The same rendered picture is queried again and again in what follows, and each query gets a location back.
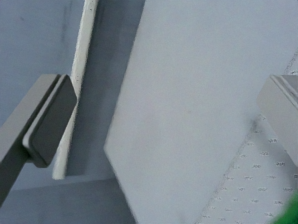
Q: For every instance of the grey flat base plate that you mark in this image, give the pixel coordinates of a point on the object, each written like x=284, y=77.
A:
x=258, y=178

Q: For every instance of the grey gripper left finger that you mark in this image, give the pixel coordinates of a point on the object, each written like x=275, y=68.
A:
x=33, y=131

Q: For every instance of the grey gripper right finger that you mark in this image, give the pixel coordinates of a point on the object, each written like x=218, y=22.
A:
x=278, y=100

